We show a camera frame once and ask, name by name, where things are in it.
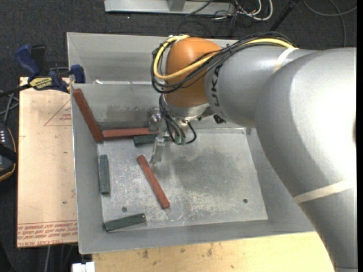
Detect red-brown flat block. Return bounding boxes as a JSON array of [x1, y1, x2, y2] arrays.
[[102, 127, 153, 141], [72, 88, 104, 142], [136, 154, 171, 210]]

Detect brown cardboard board, red print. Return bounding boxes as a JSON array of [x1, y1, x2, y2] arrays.
[[16, 76, 79, 249]]

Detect grey metal bin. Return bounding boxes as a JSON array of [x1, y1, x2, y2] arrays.
[[66, 32, 316, 255]]

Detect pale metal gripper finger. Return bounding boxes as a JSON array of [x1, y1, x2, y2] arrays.
[[148, 108, 163, 133], [150, 131, 166, 166]]

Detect dark green flat block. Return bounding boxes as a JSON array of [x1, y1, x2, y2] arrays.
[[133, 134, 158, 147], [98, 154, 111, 196], [103, 212, 147, 233]]

